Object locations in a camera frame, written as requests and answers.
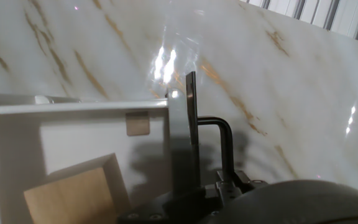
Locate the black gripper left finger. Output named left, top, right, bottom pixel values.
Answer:
left=116, top=185, right=221, bottom=224

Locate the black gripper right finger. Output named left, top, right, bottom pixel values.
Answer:
left=215, top=169, right=269, bottom=207

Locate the large wooden block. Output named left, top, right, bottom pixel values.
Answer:
left=23, top=152, right=132, bottom=224

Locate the white plastic drawer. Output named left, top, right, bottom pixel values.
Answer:
left=0, top=88, right=200, bottom=224

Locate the tiny wooden block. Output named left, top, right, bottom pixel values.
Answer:
left=125, top=111, right=151, bottom=137

